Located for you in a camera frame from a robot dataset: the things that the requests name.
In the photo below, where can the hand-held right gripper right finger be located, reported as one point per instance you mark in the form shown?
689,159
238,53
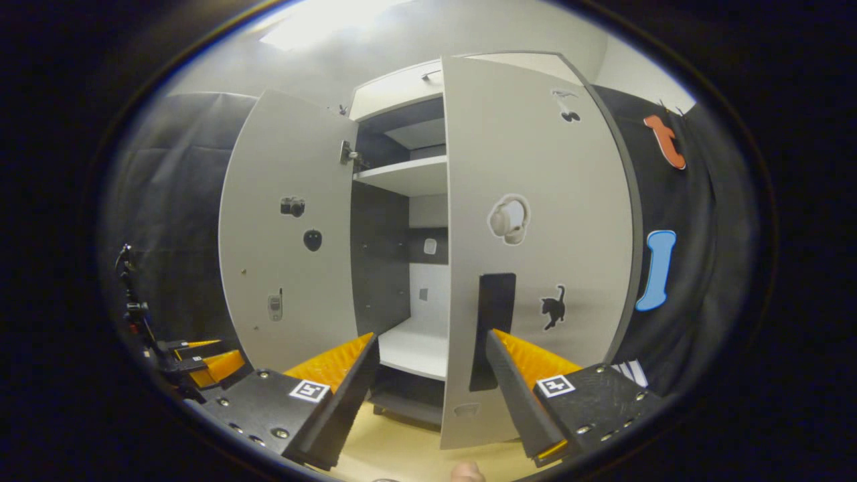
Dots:
512,395

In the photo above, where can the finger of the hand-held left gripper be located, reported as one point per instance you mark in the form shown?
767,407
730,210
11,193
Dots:
191,349
217,367

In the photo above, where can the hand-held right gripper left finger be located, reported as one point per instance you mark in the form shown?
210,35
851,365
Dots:
348,395

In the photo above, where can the white cabinet door camera sticker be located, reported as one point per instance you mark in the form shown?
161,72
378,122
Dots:
288,268

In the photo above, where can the white and grey cabinet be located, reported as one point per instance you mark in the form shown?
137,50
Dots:
402,177

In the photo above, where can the white cabinet door cat sticker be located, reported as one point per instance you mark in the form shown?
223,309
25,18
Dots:
535,167

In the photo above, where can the metal cabinet door hinge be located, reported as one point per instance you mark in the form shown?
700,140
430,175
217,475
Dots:
348,154

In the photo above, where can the white cabinet drawer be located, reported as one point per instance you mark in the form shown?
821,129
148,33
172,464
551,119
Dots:
395,90

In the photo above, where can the black stand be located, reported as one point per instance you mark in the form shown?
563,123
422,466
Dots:
137,311

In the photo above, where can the grey small box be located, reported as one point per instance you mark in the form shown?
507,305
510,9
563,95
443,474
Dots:
627,372

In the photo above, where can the pale blue small box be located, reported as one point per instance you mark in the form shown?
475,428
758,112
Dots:
641,375

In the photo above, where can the black backdrop cloth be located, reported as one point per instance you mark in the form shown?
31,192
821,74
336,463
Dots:
181,201

